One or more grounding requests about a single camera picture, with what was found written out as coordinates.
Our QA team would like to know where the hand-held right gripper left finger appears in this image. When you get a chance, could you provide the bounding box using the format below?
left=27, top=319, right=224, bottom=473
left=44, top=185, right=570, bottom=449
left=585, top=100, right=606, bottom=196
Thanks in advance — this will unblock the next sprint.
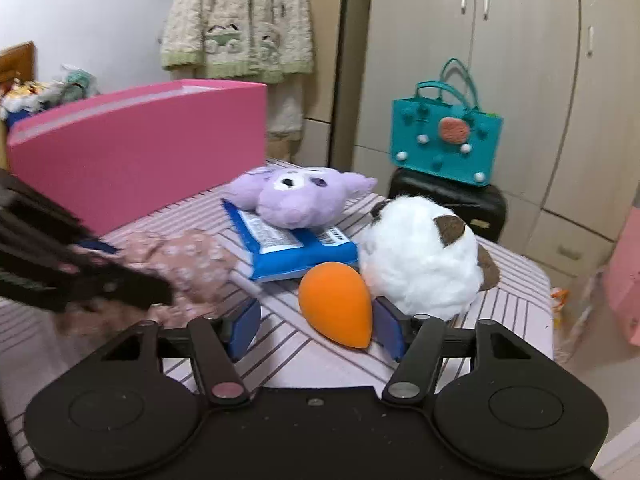
left=97, top=300, right=262, bottom=407

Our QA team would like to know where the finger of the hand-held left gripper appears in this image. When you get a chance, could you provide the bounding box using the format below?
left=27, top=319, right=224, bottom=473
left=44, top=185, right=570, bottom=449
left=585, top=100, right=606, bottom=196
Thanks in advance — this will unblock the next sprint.
left=65, top=256, right=177, bottom=311
left=72, top=235, right=122, bottom=257

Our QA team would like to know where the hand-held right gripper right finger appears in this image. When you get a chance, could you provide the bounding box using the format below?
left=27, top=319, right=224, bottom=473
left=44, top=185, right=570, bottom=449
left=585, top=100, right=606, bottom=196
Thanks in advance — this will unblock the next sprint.
left=374, top=297, right=536, bottom=405

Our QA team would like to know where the orange makeup sponge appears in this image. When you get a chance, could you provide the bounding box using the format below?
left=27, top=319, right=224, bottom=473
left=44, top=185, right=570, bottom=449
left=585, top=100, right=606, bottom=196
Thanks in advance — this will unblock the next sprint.
left=299, top=264, right=373, bottom=350

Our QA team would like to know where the pink floral scrunchie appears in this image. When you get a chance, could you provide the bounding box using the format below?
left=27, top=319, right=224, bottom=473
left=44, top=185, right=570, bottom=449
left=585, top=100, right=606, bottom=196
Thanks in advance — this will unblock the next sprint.
left=55, top=229, right=236, bottom=331

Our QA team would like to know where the white round plush toy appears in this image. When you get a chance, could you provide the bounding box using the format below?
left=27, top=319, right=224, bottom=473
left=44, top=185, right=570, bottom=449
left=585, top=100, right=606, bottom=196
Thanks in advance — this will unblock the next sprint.
left=359, top=195, right=501, bottom=321

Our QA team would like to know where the blue wet wipes pack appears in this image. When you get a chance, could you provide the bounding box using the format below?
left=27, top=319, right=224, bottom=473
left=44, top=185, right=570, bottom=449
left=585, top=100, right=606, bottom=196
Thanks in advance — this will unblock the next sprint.
left=221, top=199, right=360, bottom=282

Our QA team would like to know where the pink storage box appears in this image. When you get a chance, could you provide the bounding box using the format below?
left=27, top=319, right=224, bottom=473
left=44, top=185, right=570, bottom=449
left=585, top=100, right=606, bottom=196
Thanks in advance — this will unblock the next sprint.
left=7, top=80, right=268, bottom=236

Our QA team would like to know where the striped tablecloth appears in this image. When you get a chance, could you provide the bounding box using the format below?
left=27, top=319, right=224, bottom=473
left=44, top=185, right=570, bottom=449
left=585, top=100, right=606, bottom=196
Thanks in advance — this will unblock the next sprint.
left=0, top=157, right=556, bottom=480

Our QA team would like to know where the purple plush toy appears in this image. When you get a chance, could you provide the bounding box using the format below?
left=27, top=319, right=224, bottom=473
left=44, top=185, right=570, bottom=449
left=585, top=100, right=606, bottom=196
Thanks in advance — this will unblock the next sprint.
left=222, top=167, right=378, bottom=231

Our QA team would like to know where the black suitcase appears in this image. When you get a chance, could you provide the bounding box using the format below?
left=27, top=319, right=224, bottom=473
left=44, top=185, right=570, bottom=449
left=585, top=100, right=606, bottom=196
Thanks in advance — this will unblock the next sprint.
left=387, top=167, right=508, bottom=243

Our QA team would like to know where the basket of clutter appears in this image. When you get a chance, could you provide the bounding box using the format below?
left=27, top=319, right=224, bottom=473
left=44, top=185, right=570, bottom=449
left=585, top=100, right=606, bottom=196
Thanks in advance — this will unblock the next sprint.
left=0, top=80, right=51, bottom=117

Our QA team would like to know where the teal tote bag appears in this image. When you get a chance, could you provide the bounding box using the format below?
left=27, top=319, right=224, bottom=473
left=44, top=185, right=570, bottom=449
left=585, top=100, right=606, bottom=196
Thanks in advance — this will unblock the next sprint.
left=390, top=58, right=503, bottom=188

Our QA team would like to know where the pink paper bag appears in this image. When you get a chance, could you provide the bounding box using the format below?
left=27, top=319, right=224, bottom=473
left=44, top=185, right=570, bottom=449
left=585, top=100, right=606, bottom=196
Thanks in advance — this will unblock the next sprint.
left=602, top=210, right=640, bottom=346

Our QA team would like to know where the cream knitted cardigan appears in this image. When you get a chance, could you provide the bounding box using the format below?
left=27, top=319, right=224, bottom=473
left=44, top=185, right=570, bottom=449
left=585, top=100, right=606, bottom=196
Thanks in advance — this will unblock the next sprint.
left=160, top=0, right=316, bottom=136

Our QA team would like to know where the beige wardrobe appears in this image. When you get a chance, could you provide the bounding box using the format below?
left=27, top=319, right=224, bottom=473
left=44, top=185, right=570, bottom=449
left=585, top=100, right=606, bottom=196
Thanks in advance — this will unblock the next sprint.
left=350, top=0, right=640, bottom=281

